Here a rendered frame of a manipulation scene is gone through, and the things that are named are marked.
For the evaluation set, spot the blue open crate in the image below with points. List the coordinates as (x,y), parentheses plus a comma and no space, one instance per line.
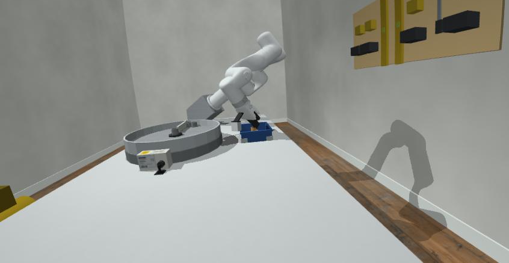
(264,133)

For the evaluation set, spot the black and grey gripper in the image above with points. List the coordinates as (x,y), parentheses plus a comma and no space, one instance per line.
(250,113)

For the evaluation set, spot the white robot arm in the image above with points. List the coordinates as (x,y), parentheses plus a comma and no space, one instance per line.
(237,85)

